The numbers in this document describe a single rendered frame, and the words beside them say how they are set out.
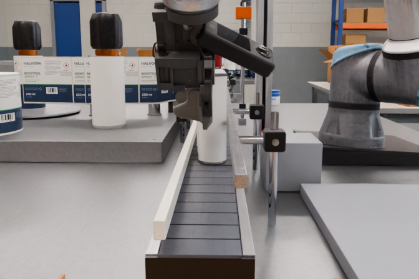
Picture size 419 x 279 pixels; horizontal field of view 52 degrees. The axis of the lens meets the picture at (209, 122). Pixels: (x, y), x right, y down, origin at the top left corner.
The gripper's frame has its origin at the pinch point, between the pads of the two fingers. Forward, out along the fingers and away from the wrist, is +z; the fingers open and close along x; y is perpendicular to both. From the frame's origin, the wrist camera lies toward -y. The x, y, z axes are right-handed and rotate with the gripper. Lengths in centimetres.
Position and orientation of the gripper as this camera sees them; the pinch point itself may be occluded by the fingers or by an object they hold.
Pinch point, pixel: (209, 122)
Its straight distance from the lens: 69.4
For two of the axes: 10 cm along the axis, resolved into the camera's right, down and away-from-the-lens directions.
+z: 0.1, 7.8, 6.3
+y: -10.0, 0.0, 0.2
